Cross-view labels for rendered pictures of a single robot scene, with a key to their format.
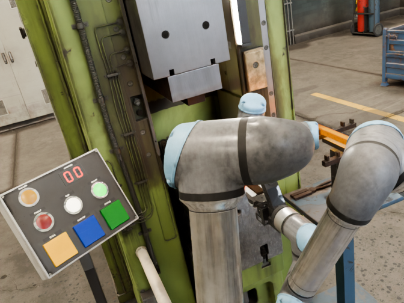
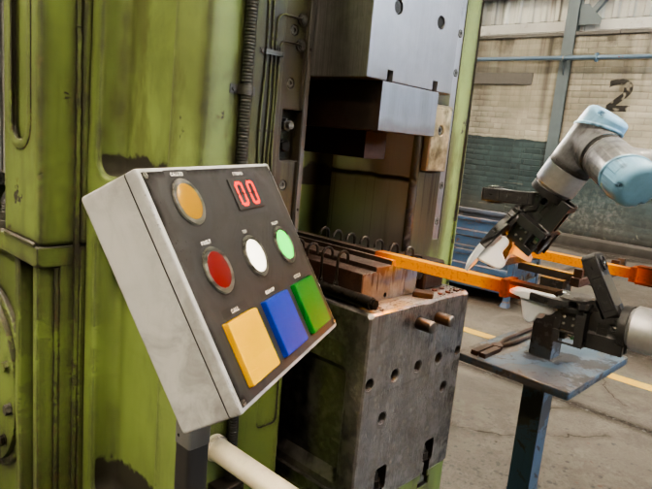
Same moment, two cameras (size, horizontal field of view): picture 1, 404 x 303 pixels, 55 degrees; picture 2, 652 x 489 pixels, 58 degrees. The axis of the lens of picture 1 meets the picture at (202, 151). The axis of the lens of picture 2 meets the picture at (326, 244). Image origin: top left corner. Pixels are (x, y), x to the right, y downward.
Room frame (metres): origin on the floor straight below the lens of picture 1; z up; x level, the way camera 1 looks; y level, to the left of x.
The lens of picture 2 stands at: (0.38, 0.72, 1.25)
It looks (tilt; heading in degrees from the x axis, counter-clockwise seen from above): 10 degrees down; 330
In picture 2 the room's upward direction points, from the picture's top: 5 degrees clockwise
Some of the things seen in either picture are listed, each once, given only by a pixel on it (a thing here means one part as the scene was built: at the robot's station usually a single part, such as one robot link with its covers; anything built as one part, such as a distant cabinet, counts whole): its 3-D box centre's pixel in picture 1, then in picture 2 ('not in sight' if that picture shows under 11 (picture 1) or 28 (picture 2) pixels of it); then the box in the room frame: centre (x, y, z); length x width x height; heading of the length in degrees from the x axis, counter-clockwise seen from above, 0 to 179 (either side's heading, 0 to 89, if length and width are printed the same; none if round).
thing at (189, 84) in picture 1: (177, 74); (335, 107); (1.59, 0.04, 1.32); 0.42 x 0.20 x 0.10; 18
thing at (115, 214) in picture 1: (114, 214); (309, 304); (1.11, 0.32, 1.01); 0.07 x 0.05 x 0.07; 133
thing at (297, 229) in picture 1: (304, 235); not in sight; (0.85, -0.23, 0.98); 0.11 x 0.08 x 0.09; 18
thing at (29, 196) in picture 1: (29, 197); (189, 201); (1.04, 0.53, 1.16); 0.05 x 0.03 x 0.04; 108
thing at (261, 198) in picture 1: (273, 210); (593, 321); (1.00, -0.18, 0.98); 0.12 x 0.08 x 0.09; 18
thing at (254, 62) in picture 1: (255, 69); (437, 138); (1.61, -0.28, 1.27); 0.09 x 0.02 x 0.17; 108
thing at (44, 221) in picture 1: (44, 221); (218, 270); (1.01, 0.50, 1.09); 0.05 x 0.03 x 0.04; 108
